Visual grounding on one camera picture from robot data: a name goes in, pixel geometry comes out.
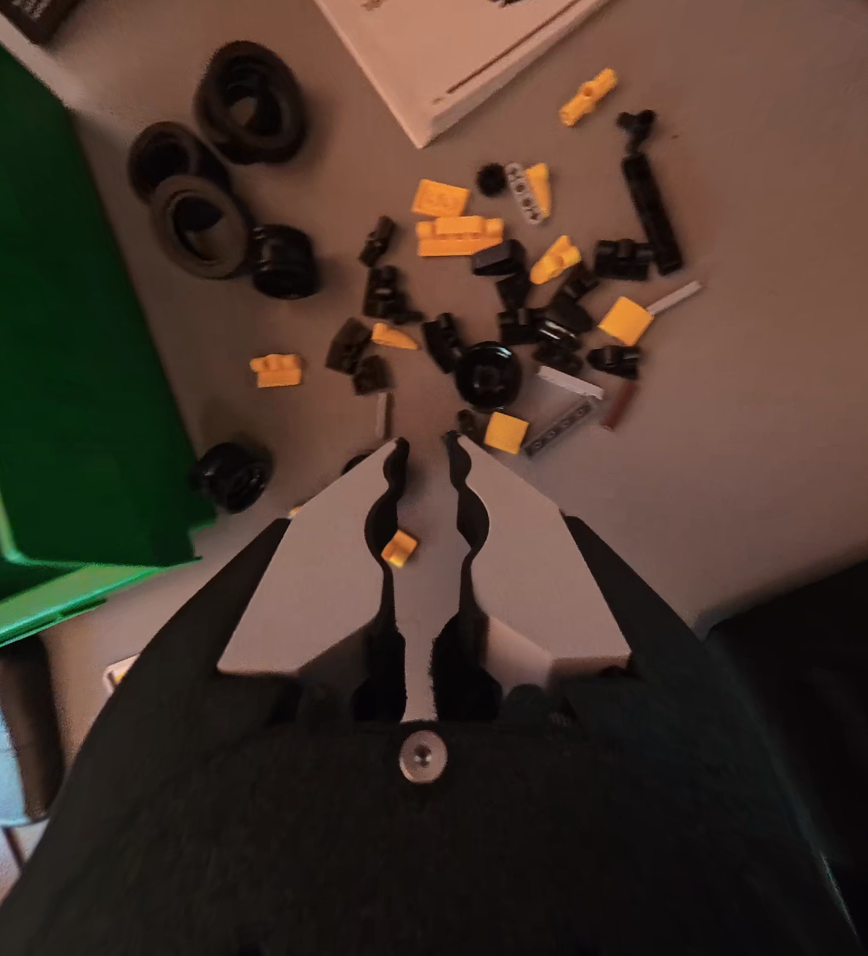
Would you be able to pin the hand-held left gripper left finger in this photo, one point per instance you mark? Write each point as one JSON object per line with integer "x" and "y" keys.
{"x": 307, "y": 597}

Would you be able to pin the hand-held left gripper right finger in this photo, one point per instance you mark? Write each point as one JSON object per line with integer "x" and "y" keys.
{"x": 546, "y": 597}

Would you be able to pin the grey desk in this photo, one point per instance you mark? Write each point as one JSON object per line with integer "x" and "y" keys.
{"x": 740, "y": 373}

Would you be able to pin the black toy wheel disc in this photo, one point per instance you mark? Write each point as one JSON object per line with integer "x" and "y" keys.
{"x": 355, "y": 461}

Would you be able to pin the clear plastic bag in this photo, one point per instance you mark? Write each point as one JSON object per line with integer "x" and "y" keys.
{"x": 120, "y": 671}

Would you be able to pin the person's torso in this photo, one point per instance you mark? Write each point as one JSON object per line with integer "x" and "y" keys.
{"x": 815, "y": 709}

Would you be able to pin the green low storage bin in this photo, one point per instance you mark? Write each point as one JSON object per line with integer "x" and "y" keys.
{"x": 45, "y": 336}

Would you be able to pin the pile of loose brick pieces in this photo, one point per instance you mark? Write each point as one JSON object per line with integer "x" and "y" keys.
{"x": 456, "y": 235}

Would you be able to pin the single yellow brick connector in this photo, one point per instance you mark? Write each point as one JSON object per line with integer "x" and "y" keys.
{"x": 587, "y": 97}

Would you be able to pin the open instruction booklet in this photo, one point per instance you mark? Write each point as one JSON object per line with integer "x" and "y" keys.
{"x": 441, "y": 45}

